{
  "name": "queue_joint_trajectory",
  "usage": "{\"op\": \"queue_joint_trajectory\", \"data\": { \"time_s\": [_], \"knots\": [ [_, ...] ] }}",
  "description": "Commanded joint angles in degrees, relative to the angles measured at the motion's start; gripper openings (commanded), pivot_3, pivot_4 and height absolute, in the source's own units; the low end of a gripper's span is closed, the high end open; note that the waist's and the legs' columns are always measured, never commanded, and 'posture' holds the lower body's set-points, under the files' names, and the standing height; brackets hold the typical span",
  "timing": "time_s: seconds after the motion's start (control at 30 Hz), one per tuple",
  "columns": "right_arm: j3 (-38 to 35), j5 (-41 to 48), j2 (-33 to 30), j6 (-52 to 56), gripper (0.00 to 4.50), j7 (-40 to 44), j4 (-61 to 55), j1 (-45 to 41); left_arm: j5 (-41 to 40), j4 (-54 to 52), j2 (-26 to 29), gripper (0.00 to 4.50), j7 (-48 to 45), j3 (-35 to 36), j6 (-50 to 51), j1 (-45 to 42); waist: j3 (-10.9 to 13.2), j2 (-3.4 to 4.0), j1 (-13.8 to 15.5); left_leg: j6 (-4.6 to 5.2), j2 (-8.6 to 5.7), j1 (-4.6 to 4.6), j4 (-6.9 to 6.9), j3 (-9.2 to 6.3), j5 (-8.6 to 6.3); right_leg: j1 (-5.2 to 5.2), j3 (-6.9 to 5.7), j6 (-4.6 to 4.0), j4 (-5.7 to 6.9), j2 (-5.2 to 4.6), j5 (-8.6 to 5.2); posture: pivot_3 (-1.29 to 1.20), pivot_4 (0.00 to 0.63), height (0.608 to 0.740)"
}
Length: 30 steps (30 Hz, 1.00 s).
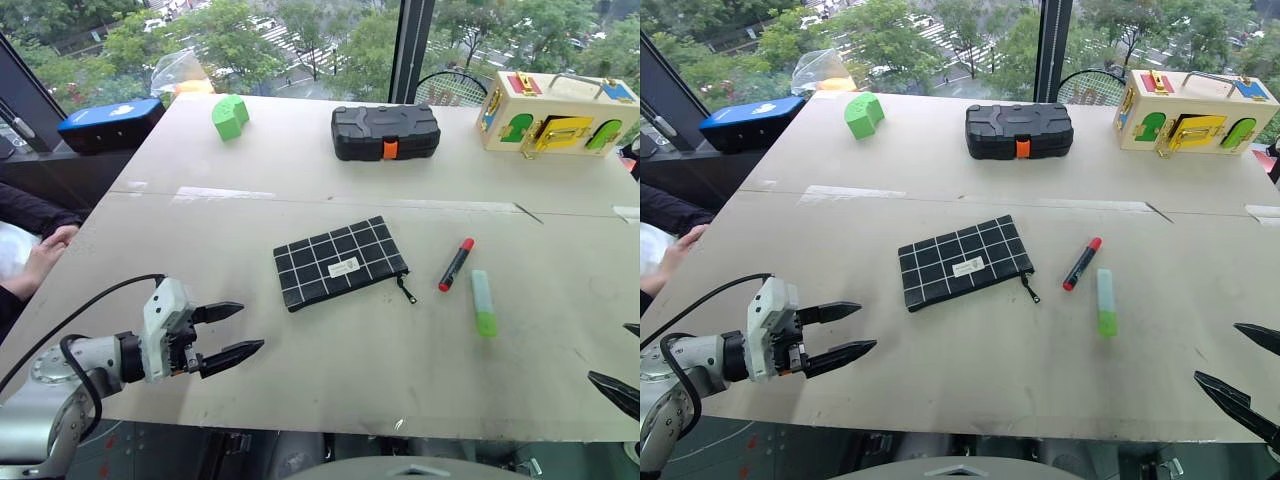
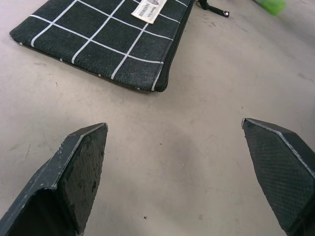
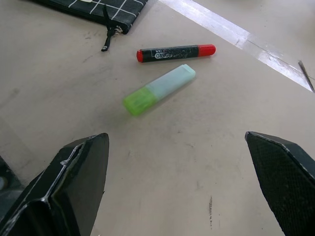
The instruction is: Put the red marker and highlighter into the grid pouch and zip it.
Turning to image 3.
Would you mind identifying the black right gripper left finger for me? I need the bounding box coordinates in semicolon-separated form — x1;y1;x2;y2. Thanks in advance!
0;133;110;236

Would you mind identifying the green highlighter pen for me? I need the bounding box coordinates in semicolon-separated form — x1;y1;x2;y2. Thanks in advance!
123;64;196;117

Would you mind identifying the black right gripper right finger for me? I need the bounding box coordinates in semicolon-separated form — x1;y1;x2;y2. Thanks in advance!
244;131;315;236

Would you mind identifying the red and black marker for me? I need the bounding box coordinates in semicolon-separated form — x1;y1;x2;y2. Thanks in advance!
136;44;217;63

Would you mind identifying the silver tape strip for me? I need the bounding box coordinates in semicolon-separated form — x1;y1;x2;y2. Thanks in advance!
157;0;315;93

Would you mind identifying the black grid pencil case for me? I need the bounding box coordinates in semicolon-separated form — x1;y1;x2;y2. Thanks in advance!
29;0;149;53

